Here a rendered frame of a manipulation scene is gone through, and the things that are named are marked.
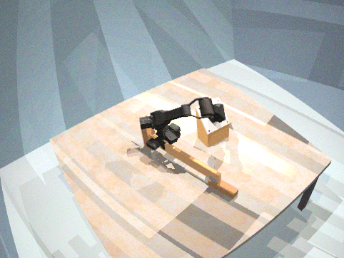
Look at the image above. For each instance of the brown wooden post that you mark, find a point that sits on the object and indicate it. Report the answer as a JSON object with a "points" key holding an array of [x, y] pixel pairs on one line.
{"points": [[222, 186]]}

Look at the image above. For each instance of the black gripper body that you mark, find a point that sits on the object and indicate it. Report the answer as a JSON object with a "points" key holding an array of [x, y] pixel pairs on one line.
{"points": [[155, 143]]}

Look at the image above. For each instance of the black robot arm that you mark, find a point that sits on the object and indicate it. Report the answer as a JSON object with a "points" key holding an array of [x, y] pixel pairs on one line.
{"points": [[161, 118]]}

